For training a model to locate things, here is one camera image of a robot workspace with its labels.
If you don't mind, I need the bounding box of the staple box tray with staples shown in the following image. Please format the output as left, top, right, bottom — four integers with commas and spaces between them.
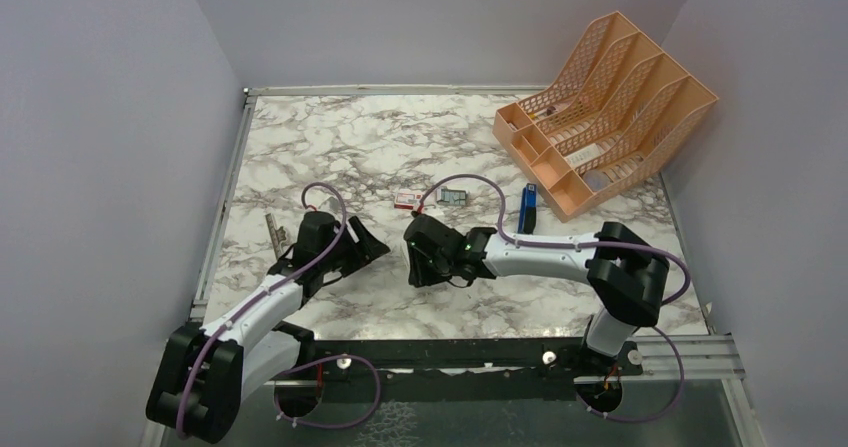
436, 188, 468, 207

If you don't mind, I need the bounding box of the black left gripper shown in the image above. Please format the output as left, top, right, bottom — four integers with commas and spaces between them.
319, 215, 390, 276

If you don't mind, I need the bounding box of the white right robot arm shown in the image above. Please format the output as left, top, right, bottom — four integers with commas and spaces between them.
403, 214, 670, 374

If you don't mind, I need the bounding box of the metal stapler magazine rail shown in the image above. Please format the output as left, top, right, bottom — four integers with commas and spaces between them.
265, 213, 287, 259

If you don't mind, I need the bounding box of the red white staple box sleeve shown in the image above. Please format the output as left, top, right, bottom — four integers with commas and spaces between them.
393, 191, 423, 210

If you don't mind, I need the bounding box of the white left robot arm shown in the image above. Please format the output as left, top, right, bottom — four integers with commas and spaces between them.
145, 211, 390, 444

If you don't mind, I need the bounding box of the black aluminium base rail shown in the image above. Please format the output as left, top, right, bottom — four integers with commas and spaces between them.
264, 335, 747, 406

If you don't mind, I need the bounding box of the peach plastic desk organizer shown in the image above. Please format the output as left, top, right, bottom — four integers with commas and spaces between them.
493, 11, 718, 222

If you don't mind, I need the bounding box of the blue grey glue stick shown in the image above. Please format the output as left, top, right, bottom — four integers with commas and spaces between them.
582, 169, 613, 192

